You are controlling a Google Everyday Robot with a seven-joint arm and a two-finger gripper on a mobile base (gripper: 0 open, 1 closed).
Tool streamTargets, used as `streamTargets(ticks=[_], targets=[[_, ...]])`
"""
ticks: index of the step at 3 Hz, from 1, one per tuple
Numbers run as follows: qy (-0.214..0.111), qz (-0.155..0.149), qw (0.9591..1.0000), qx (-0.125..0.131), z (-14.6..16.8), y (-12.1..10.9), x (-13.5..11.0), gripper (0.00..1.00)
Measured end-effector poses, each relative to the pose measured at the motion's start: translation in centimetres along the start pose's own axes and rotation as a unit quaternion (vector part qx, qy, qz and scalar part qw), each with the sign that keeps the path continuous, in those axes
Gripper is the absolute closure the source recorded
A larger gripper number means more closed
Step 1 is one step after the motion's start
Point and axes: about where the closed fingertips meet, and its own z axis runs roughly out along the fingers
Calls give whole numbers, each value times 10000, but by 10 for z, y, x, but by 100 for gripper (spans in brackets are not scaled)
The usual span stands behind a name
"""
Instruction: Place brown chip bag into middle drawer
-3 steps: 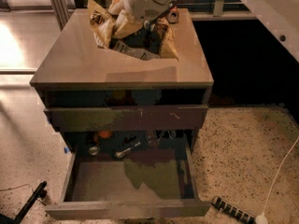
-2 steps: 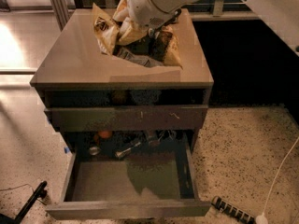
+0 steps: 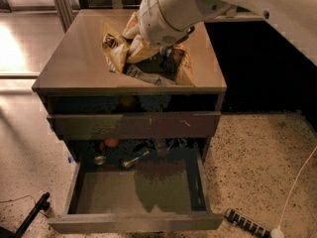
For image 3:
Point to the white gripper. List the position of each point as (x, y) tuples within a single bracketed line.
[(153, 21)]

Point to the brown chip bag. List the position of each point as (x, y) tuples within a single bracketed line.
[(170, 66)]

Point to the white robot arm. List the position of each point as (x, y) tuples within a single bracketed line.
[(296, 20)]

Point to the grey drawer cabinet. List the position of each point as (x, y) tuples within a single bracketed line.
[(76, 80)]

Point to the grey top drawer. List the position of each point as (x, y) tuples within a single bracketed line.
[(135, 125)]

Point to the open grey middle drawer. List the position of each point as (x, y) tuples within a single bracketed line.
[(161, 197)]

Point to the orange fruit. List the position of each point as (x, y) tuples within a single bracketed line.
[(111, 143)]

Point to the silver metal tool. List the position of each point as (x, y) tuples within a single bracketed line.
[(128, 164)]

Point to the small silver can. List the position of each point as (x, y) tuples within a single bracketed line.
[(100, 160)]

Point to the black stand leg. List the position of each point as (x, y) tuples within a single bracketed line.
[(41, 204)]

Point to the black power strip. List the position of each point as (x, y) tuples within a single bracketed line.
[(238, 219)]

